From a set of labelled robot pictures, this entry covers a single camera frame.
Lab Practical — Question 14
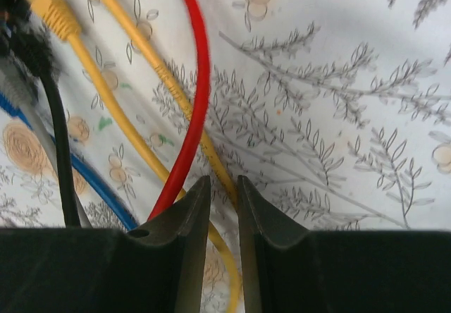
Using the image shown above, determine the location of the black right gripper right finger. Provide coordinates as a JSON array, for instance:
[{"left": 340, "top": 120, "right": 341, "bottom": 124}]
[{"left": 237, "top": 176, "right": 450, "bottom": 312}]

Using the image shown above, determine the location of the floral patterned table mat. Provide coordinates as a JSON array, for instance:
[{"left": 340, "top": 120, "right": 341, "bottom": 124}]
[{"left": 1, "top": 0, "right": 450, "bottom": 312}]

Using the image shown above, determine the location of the red ethernet cable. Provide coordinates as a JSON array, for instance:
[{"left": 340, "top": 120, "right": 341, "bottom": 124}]
[{"left": 146, "top": 0, "right": 212, "bottom": 222}]

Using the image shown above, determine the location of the blue ethernet cable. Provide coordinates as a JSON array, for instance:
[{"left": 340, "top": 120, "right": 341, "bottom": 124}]
[{"left": 0, "top": 92, "right": 140, "bottom": 231}]

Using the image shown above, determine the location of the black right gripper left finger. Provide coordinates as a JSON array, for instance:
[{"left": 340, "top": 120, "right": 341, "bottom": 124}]
[{"left": 1, "top": 176, "right": 211, "bottom": 312}]

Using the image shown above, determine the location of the black network switch box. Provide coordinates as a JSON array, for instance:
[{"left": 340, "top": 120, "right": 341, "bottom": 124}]
[{"left": 1, "top": 0, "right": 29, "bottom": 58}]

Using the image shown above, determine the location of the yellow ethernet cable upper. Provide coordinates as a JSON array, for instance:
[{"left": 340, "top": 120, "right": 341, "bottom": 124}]
[{"left": 72, "top": 0, "right": 244, "bottom": 313}]

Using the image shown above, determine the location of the grey ethernet cable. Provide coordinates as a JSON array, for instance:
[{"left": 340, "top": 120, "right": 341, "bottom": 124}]
[{"left": 0, "top": 59, "right": 92, "bottom": 229}]

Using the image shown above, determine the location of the yellow ethernet cable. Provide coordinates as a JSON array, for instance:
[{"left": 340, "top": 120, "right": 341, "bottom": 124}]
[
  {"left": 20, "top": 0, "right": 187, "bottom": 201},
  {"left": 72, "top": 0, "right": 244, "bottom": 313}
]

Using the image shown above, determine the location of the yellow ethernet cable lower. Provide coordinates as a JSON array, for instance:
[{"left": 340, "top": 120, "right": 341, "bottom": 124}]
[{"left": 20, "top": 0, "right": 187, "bottom": 201}]

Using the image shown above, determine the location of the black ethernet cable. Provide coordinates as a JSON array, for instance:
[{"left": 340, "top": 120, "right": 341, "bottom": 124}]
[{"left": 13, "top": 30, "right": 82, "bottom": 228}]

